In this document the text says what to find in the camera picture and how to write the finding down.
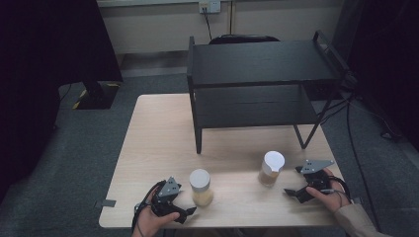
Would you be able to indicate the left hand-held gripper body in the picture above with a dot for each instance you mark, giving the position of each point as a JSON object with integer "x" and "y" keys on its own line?
{"x": 166, "y": 191}

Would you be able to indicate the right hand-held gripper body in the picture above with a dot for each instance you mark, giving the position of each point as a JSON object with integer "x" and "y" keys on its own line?
{"x": 317, "y": 166}

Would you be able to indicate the glass jar with grey lid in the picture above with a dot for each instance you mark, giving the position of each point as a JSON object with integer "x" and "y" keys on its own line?
{"x": 201, "y": 189}

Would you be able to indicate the glass jar with white lid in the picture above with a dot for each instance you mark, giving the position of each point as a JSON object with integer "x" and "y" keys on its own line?
{"x": 271, "y": 166}

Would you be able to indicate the black two-tier shelf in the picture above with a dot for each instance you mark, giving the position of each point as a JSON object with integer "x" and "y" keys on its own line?
{"x": 260, "y": 61}

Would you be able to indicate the person's right hand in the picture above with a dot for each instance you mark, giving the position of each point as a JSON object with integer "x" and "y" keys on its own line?
{"x": 334, "y": 197}

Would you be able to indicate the person's left hand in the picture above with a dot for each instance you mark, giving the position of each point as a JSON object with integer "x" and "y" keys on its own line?
{"x": 148, "y": 223}

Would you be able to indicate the grey tape piece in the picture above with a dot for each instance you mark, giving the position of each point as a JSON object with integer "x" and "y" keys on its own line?
{"x": 107, "y": 203}

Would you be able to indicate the black stand base striped tape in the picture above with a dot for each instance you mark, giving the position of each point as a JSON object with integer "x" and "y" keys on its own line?
{"x": 99, "y": 95}

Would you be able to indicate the black curtain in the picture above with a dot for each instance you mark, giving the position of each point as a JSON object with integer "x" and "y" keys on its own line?
{"x": 46, "y": 65}
{"x": 388, "y": 59}

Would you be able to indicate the black chair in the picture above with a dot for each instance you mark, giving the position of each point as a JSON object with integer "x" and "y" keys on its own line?
{"x": 243, "y": 39}

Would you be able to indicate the white wall socket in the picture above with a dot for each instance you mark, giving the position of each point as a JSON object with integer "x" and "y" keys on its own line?
{"x": 209, "y": 6}

